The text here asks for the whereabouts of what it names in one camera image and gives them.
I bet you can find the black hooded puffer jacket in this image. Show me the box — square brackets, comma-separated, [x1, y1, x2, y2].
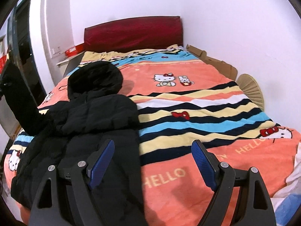
[1, 61, 147, 225]

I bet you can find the white and blue cloth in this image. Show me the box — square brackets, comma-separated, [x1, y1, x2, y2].
[271, 143, 300, 225]

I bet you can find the beige woven hand fan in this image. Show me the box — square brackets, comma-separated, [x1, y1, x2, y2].
[236, 73, 265, 111]

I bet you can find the Hello Kitty striped blanket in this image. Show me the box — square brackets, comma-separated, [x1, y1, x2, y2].
[4, 45, 300, 225]

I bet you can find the brown cardboard sheet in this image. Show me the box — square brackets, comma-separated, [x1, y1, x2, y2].
[186, 44, 238, 81]

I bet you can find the white bedside shelf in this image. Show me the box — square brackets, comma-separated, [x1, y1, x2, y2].
[57, 52, 84, 77]

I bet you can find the red box on shelf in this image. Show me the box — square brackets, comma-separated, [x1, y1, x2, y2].
[65, 43, 85, 58]

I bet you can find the dark red headboard cushion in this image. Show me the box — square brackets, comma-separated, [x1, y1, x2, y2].
[84, 16, 183, 53]

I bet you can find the white wall switch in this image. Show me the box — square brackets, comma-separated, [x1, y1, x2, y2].
[52, 47, 61, 55]

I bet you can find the teal door frame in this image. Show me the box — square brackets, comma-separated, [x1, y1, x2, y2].
[7, 0, 46, 106]

